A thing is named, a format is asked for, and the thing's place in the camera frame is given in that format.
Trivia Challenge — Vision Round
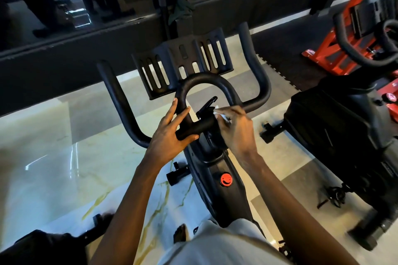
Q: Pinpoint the person's left hand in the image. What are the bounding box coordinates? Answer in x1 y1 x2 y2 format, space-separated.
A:
142 98 200 171

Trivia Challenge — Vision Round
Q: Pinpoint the person's right hand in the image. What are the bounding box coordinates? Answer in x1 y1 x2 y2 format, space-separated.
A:
213 105 261 166

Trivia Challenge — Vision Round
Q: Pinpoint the small white wipe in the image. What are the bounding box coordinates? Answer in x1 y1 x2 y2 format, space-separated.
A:
214 109 233 126

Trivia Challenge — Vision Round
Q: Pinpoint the red gym machine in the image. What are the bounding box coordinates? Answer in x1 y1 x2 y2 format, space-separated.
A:
301 0 398 123

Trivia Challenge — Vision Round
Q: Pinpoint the person's left forearm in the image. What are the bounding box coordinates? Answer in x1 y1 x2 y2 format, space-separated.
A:
90 159 164 265

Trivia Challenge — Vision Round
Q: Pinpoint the person's right forearm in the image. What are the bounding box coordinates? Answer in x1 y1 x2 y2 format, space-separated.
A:
239 153 358 265

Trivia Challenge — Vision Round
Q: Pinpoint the person's bare foot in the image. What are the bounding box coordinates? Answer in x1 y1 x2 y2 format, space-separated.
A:
173 223 189 244

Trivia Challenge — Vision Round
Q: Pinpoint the black interlocking foam mat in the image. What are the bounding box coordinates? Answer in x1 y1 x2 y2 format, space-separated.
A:
252 0 349 92

